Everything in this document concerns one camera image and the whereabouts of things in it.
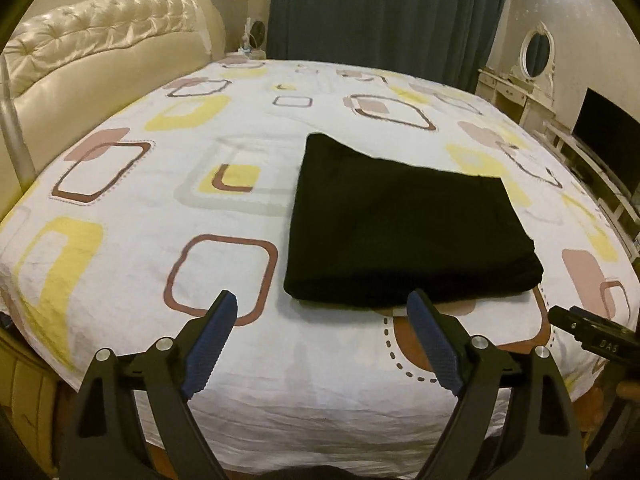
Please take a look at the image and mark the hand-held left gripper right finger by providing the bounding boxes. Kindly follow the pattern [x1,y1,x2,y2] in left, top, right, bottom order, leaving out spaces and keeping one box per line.
[406,288,587,480]

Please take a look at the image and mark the dark teal curtain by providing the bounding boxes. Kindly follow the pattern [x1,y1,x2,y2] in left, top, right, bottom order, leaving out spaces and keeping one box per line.
[267,0,515,95]

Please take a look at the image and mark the white dressing table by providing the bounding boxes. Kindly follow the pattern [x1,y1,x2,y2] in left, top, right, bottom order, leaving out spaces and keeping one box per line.
[476,67,557,128]

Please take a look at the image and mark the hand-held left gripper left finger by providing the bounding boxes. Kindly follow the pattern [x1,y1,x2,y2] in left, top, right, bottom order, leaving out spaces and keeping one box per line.
[62,289,239,480]

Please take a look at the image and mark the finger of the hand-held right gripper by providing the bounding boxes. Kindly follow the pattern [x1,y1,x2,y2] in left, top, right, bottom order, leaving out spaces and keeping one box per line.
[547,305,640,340]

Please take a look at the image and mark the white oval framed mirror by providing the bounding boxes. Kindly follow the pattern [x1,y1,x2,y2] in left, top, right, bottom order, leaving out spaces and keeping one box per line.
[519,22,557,82]

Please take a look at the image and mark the black pants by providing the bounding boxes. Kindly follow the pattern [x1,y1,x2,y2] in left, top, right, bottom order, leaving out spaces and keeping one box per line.
[283,132,545,310]

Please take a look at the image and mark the white nightstand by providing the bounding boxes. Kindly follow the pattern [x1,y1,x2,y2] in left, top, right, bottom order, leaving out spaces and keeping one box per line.
[224,47,269,62]

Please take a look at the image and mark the black flat television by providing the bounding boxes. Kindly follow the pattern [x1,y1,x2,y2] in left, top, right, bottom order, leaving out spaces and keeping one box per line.
[571,87,640,157]

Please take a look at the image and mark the printed white bed sheet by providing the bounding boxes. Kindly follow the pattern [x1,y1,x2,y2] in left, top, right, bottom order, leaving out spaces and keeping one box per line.
[0,57,635,461]

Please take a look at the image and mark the white low cabinet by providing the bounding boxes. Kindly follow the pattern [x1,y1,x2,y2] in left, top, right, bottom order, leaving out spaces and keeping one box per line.
[531,119,640,258]

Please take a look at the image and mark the cream leather headboard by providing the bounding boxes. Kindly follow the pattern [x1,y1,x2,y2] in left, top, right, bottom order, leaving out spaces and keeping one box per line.
[0,0,227,223]

